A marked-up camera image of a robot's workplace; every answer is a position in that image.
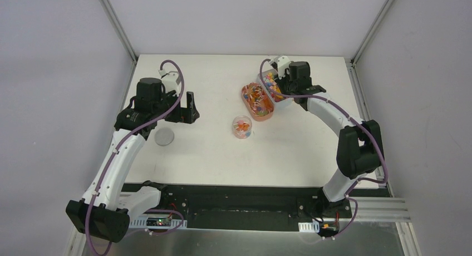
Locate orange tray of lollipops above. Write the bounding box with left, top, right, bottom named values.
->
left=241, top=82, right=274, bottom=122

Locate clear plastic jar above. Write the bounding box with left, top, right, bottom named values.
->
left=232, top=115, right=252, bottom=139

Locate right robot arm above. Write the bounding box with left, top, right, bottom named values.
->
left=270, top=56, right=386, bottom=217

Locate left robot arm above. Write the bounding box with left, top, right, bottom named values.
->
left=66, top=73, right=199, bottom=243

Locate white tray of star candies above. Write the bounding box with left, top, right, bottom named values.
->
left=256, top=69, right=293, bottom=110

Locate clear jar lid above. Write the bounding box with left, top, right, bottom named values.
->
left=154, top=127, right=175, bottom=146

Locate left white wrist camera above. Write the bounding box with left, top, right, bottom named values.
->
left=159, top=70, right=181, bottom=95

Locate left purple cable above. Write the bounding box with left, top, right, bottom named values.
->
left=83, top=60, right=185, bottom=256

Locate purple cable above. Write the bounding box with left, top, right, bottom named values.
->
left=258, top=58, right=389, bottom=244
left=83, top=60, right=185, bottom=256

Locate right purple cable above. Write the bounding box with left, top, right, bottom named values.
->
left=258, top=58, right=389, bottom=244

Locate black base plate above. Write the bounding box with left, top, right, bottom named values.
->
left=121, top=183, right=353, bottom=232

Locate aluminium frame rail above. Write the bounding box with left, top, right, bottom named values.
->
left=70, top=195, right=412, bottom=225

